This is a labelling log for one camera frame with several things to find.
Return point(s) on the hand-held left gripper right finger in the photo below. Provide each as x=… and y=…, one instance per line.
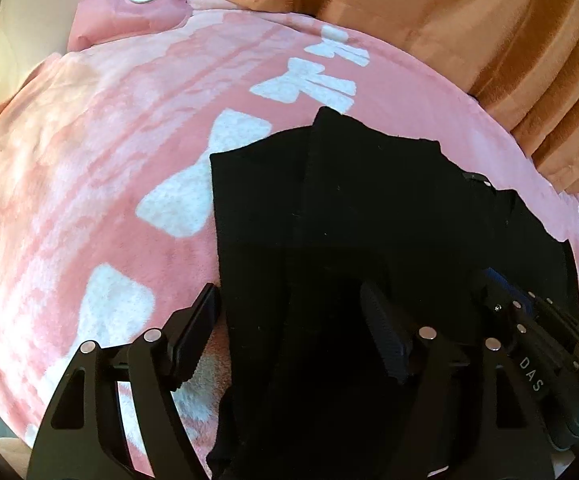
x=387, y=330

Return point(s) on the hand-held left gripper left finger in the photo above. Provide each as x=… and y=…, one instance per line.
x=197, y=330

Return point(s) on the black sweater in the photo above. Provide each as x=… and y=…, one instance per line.
x=359, y=200

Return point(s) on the pink blanket with white bows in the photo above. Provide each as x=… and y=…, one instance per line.
x=119, y=170

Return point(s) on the pink pouch with white button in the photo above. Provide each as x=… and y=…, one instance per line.
x=109, y=15

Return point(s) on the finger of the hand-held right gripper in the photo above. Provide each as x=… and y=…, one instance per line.
x=500, y=292
x=557, y=322

